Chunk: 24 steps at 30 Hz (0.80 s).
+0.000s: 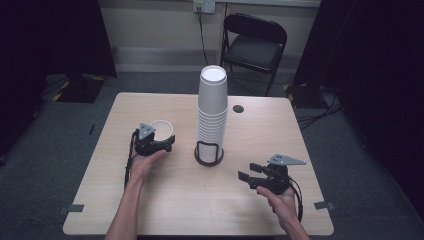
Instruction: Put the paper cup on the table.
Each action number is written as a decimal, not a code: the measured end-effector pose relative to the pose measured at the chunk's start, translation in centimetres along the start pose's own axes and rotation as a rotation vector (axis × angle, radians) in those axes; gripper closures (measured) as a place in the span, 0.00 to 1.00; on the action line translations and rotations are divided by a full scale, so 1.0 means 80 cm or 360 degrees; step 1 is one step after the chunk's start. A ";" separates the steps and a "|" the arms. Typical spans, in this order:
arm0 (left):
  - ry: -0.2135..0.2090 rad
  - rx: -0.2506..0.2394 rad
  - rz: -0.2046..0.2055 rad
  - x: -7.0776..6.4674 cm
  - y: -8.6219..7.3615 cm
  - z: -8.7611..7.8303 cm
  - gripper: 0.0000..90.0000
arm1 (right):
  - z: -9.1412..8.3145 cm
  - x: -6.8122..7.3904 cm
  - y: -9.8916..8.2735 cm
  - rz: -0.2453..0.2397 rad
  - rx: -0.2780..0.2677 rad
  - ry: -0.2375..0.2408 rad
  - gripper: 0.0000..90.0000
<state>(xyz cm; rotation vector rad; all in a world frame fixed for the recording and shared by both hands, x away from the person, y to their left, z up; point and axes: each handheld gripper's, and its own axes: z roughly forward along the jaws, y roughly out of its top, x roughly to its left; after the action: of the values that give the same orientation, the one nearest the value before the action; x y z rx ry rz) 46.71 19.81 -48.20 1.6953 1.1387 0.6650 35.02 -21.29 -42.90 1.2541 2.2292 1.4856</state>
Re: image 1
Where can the stack of white paper cups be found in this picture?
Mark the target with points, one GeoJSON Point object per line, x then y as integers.
{"type": "Point", "coordinates": [212, 106]}

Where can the black stand base yellow tape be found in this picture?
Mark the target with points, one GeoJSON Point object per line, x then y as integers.
{"type": "Point", "coordinates": [78, 90]}

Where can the small black floor tape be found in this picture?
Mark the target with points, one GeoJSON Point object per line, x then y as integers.
{"type": "Point", "coordinates": [92, 129]}

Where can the black table grommet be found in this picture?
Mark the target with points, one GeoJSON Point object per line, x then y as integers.
{"type": "Point", "coordinates": [238, 109]}

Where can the single white paper cup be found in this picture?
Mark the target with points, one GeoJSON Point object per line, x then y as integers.
{"type": "Point", "coordinates": [163, 128]}

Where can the person's left hand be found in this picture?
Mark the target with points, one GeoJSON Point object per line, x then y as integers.
{"type": "Point", "coordinates": [145, 166]}

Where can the person's right hand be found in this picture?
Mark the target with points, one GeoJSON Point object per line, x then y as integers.
{"type": "Point", "coordinates": [281, 203]}

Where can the grey tape strip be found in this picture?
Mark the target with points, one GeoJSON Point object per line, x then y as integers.
{"type": "Point", "coordinates": [324, 205]}
{"type": "Point", "coordinates": [71, 209]}

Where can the black curtain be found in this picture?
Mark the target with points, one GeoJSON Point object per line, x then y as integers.
{"type": "Point", "coordinates": [373, 66]}
{"type": "Point", "coordinates": [50, 40]}

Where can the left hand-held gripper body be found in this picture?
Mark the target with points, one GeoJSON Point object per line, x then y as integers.
{"type": "Point", "coordinates": [146, 145]}

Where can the white wall outlet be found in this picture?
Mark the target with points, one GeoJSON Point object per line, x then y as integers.
{"type": "Point", "coordinates": [204, 6]}

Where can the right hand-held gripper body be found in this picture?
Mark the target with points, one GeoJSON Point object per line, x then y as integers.
{"type": "Point", "coordinates": [275, 178]}

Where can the black folding chair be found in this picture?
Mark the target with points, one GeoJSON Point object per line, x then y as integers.
{"type": "Point", "coordinates": [255, 50]}

